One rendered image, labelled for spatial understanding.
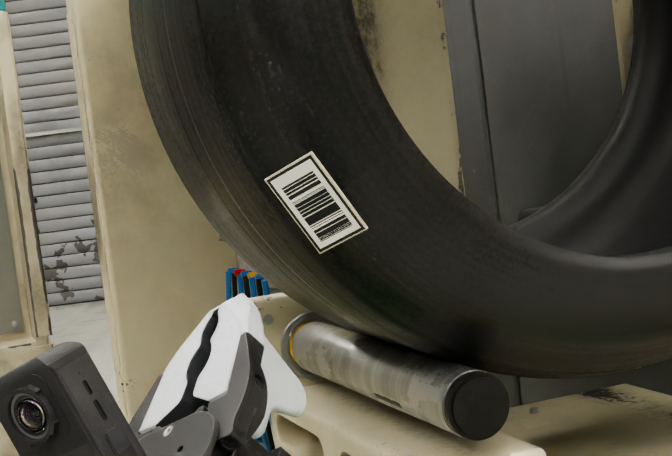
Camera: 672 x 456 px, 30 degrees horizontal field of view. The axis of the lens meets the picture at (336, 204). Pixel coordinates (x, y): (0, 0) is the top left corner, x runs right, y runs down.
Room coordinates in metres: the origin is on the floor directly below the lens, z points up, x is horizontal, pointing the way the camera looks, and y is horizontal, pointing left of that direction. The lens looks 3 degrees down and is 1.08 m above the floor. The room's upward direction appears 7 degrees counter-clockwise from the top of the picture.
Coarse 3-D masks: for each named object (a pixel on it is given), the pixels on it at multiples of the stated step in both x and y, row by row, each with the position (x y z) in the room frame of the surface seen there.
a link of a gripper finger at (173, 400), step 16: (208, 320) 0.65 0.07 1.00; (192, 336) 0.65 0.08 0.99; (208, 336) 0.65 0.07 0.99; (192, 352) 0.64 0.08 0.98; (208, 352) 0.64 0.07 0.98; (176, 368) 0.64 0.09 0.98; (192, 368) 0.63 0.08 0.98; (160, 384) 0.64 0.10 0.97; (176, 384) 0.63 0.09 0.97; (192, 384) 0.62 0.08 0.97; (160, 400) 0.63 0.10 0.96; (176, 400) 0.61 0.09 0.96; (192, 400) 0.62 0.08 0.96; (160, 416) 0.61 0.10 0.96; (176, 416) 0.61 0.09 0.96; (144, 432) 0.62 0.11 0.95
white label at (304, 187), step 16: (304, 160) 0.77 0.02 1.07; (272, 176) 0.78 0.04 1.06; (288, 176) 0.78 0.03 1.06; (304, 176) 0.77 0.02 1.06; (320, 176) 0.77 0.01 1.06; (288, 192) 0.78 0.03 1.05; (304, 192) 0.78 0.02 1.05; (320, 192) 0.77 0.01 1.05; (336, 192) 0.77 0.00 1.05; (288, 208) 0.79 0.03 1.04; (304, 208) 0.78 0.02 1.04; (320, 208) 0.78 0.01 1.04; (336, 208) 0.77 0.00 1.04; (352, 208) 0.77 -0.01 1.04; (304, 224) 0.79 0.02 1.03; (320, 224) 0.78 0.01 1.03; (336, 224) 0.78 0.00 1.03; (352, 224) 0.77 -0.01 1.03; (320, 240) 0.79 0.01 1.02; (336, 240) 0.78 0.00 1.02
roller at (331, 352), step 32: (320, 352) 1.03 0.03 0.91; (352, 352) 0.97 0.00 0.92; (384, 352) 0.93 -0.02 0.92; (416, 352) 0.90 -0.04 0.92; (352, 384) 0.97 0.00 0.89; (384, 384) 0.90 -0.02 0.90; (416, 384) 0.84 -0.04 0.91; (448, 384) 0.80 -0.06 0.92; (480, 384) 0.80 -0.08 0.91; (416, 416) 0.86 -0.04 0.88; (448, 416) 0.79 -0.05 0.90; (480, 416) 0.80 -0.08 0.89
